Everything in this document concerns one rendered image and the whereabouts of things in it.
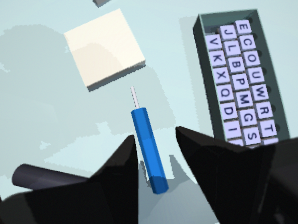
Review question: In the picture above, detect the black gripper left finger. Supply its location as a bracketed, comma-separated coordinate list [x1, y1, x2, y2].
[0, 135, 139, 224]

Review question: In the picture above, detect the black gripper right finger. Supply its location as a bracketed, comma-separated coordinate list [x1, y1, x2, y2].
[175, 126, 298, 224]

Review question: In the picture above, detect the cream square flat block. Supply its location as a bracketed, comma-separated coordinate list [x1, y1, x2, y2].
[63, 9, 146, 89]

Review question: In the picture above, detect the blue stylus with silver tip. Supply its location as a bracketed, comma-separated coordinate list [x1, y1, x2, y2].
[131, 86, 169, 194]

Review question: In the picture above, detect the grey keyboard with white letter keys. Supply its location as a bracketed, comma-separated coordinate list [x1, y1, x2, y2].
[193, 8, 292, 148]

